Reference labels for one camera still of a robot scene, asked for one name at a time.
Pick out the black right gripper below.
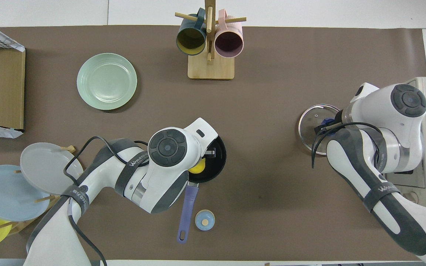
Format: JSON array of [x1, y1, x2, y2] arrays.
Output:
[[314, 124, 338, 136]]

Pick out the glass lid with blue knob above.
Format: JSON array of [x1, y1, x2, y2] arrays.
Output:
[[298, 104, 343, 156]]

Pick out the green plate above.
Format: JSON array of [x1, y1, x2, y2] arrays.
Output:
[[77, 53, 138, 110]]

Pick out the wooden plate rack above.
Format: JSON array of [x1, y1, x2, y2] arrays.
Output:
[[0, 145, 77, 237]]

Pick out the grey plate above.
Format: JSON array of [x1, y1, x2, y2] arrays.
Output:
[[20, 143, 84, 195]]

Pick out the light blue plate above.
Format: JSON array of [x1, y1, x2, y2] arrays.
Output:
[[0, 165, 51, 222]]

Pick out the brown table mat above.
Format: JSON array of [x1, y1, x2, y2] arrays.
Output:
[[0, 25, 426, 261]]

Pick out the wooden mug tree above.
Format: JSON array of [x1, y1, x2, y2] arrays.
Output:
[[175, 0, 247, 80]]

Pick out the pink mug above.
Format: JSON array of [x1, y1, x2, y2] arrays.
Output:
[[214, 9, 244, 58]]

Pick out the dark teal mug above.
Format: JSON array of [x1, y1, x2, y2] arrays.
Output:
[[176, 8, 207, 56]]

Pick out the darker wooden board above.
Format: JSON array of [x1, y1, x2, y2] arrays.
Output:
[[0, 49, 26, 130]]

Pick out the dark pot with blue handle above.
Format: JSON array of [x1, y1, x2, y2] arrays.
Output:
[[177, 136, 227, 244]]

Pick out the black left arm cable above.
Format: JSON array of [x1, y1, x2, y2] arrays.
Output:
[[64, 136, 149, 266]]

